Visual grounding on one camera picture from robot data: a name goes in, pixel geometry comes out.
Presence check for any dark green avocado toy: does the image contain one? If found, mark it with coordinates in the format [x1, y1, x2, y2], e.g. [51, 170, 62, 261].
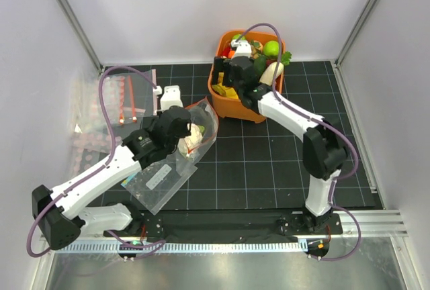
[253, 55, 267, 77]

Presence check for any white cauliflower toy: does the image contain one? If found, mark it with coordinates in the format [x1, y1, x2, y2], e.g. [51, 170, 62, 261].
[177, 123, 206, 162]

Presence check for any orange zipper clear bag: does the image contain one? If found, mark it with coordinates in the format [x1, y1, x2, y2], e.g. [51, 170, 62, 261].
[174, 97, 219, 180]

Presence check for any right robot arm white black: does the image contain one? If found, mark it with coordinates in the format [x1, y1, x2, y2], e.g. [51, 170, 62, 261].
[208, 56, 348, 234]

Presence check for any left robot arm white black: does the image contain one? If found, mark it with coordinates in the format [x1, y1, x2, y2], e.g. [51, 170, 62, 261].
[31, 106, 191, 250]

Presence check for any red zipper clear bag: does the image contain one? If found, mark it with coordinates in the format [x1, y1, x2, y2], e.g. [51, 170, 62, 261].
[119, 75, 137, 125]

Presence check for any blue zipper clear bag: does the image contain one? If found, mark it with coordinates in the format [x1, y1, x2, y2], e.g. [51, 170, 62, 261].
[121, 160, 198, 215]

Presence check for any yellow banana bunch toy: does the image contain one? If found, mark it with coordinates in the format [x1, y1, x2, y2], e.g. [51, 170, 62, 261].
[212, 72, 239, 100]

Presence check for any white radish toy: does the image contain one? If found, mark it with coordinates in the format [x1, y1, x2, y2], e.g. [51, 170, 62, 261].
[259, 62, 284, 85]

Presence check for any orange plastic basket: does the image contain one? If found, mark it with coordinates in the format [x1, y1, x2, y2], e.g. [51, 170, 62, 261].
[208, 30, 277, 124]

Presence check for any green apple toy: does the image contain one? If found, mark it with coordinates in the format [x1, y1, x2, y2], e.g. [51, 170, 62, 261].
[263, 40, 280, 58]

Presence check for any black grid mat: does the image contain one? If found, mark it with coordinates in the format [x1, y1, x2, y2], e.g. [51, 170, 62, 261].
[63, 60, 384, 211]

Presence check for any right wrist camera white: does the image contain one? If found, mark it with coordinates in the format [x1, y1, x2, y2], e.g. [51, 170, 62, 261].
[228, 40, 252, 59]

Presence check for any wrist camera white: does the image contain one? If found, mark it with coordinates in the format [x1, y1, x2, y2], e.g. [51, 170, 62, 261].
[228, 40, 252, 59]
[153, 85, 183, 111]

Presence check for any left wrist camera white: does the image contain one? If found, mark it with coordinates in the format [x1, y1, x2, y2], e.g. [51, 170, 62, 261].
[153, 85, 183, 111]

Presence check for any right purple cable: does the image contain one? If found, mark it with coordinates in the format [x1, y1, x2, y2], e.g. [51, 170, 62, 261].
[234, 23, 363, 263]

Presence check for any purple cable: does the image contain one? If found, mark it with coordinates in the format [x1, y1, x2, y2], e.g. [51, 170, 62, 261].
[234, 23, 363, 263]
[26, 65, 167, 260]

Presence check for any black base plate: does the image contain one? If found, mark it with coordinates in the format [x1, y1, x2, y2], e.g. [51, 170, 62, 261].
[112, 209, 343, 243]

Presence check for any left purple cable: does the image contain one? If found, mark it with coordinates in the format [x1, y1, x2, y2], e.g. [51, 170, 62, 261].
[26, 65, 167, 260]

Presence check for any grey slotted cable duct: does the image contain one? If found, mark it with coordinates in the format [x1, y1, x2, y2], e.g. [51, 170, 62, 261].
[58, 239, 308, 254]

